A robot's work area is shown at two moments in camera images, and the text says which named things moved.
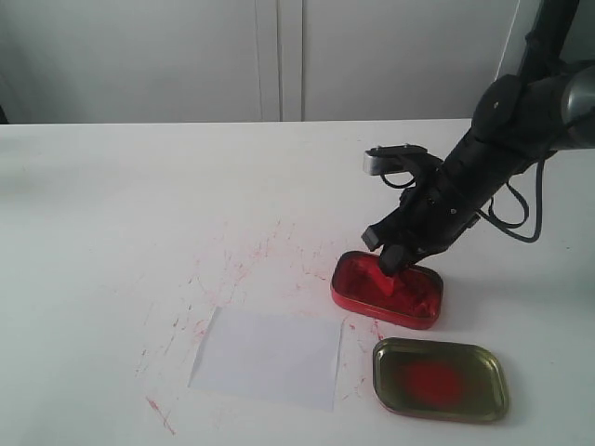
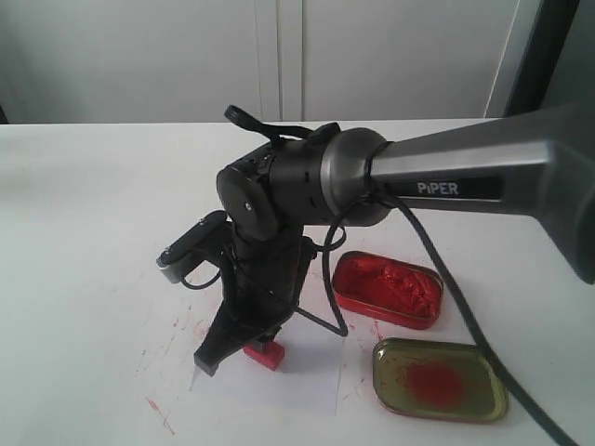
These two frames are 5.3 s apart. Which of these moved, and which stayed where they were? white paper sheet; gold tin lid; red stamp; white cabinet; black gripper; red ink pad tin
Moved: red stamp; black gripper
Stayed: red ink pad tin; white paper sheet; white cabinet; gold tin lid
